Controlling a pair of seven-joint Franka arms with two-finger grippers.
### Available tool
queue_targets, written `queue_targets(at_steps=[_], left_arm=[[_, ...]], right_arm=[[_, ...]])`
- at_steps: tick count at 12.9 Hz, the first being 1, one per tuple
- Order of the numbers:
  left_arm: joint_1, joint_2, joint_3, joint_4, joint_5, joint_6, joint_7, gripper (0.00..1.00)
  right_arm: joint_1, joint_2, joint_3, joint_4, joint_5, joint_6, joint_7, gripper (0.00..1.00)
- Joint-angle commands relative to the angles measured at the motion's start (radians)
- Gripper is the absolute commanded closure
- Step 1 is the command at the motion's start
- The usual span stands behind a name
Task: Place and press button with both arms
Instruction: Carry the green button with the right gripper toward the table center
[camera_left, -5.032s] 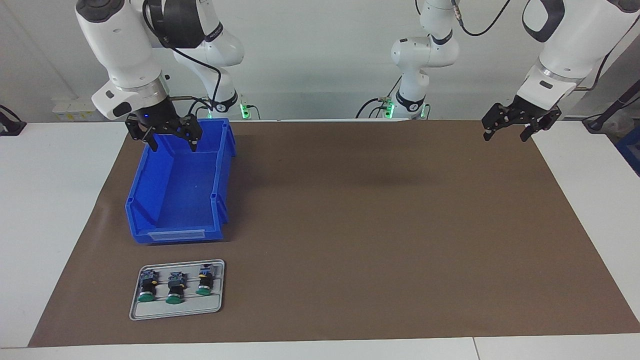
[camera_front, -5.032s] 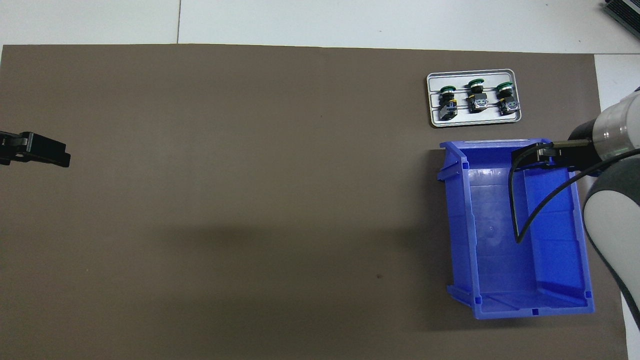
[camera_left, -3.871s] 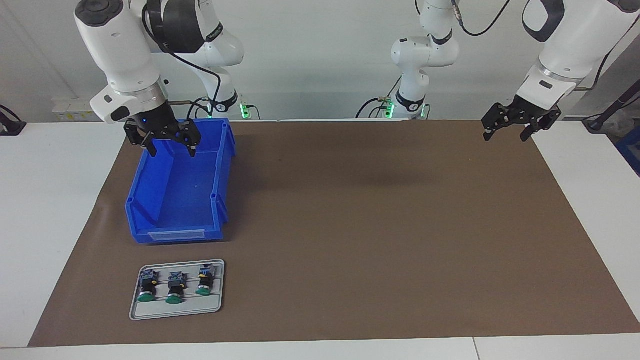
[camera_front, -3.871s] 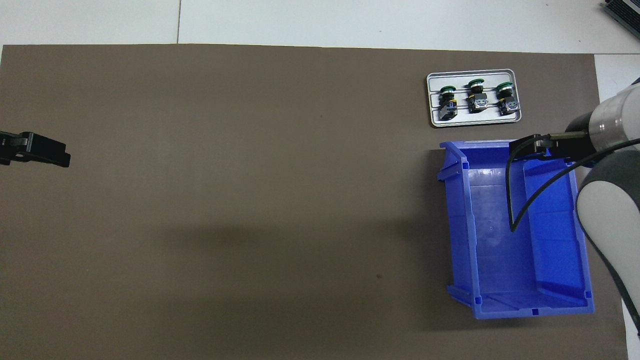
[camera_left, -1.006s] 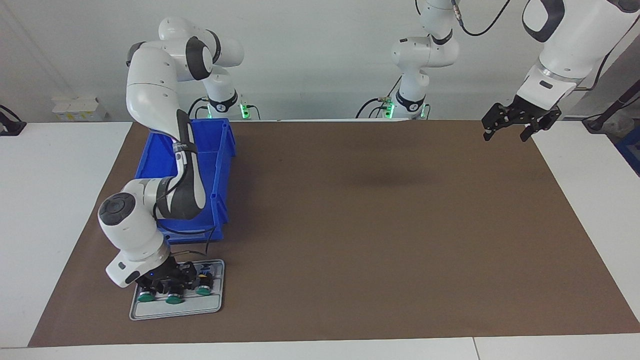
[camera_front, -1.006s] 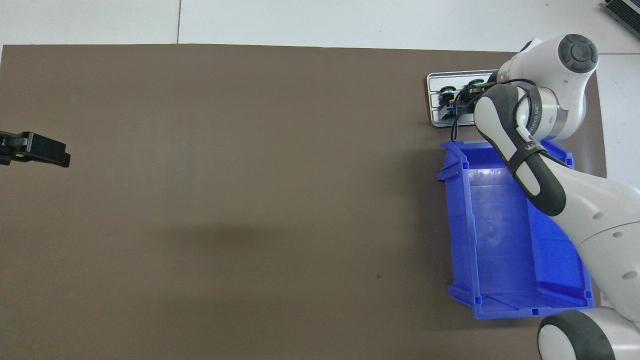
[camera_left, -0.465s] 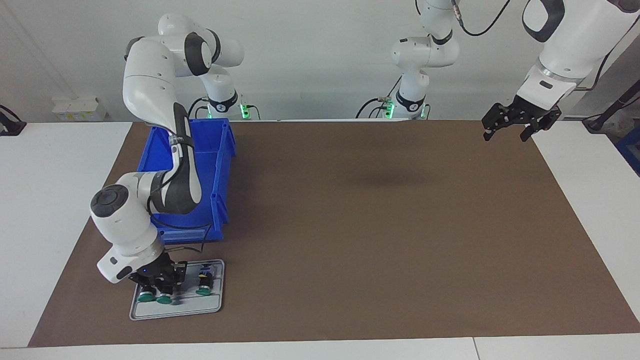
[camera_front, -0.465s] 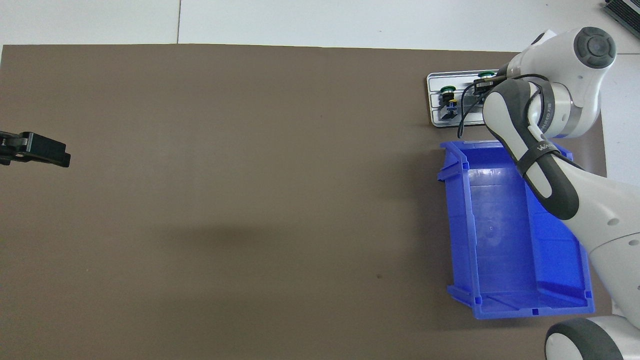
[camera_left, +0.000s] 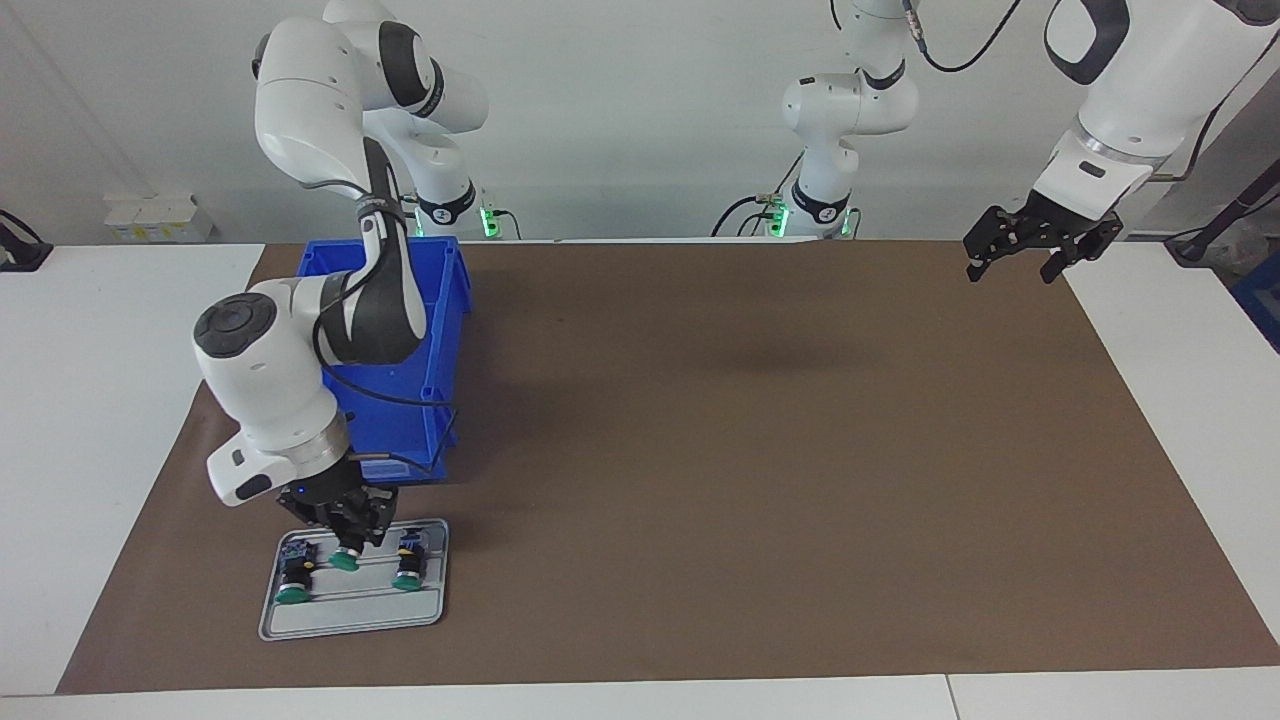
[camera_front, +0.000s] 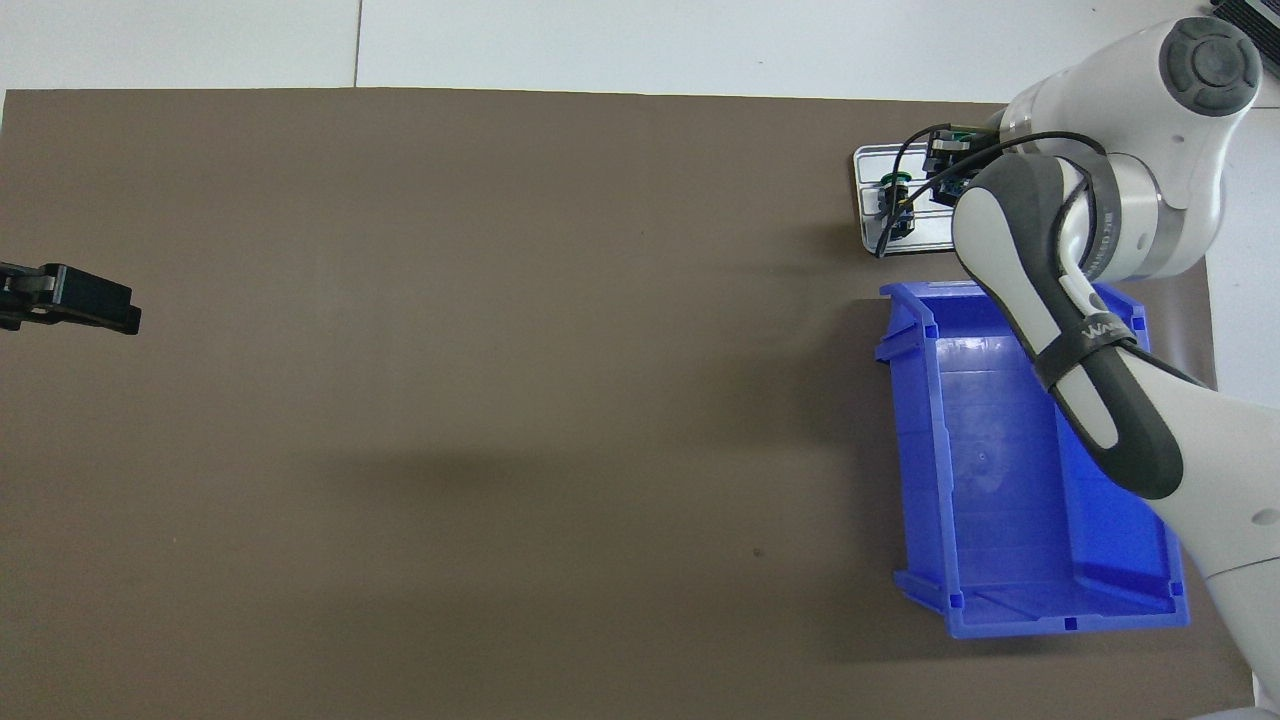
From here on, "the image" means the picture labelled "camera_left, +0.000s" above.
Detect grey metal tray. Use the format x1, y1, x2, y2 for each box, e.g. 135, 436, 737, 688
258, 518, 451, 642

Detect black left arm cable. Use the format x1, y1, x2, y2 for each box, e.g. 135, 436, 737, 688
900, 0, 1280, 183

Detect black pole stand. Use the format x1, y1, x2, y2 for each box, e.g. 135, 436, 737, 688
1165, 160, 1280, 266

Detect brown table mat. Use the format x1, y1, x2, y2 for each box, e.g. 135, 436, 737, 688
55, 238, 1280, 696

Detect white wall box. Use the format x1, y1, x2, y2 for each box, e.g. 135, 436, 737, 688
103, 193, 214, 244

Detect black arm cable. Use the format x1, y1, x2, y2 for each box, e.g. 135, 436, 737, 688
900, 0, 1280, 183
300, 140, 463, 473

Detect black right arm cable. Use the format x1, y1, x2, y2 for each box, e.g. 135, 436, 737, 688
300, 140, 463, 473

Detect blue crate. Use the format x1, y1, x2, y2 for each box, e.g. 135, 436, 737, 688
1232, 250, 1280, 353

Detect black base cable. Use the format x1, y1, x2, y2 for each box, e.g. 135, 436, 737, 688
712, 150, 806, 239
478, 185, 523, 241

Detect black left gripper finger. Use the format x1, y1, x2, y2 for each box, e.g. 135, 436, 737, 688
964, 206, 1013, 284
1040, 215, 1123, 285

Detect blue plastic storage bin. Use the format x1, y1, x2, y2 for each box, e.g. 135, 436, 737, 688
297, 236, 473, 486

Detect black clamp stand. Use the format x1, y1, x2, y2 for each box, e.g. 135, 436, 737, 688
0, 208, 53, 273

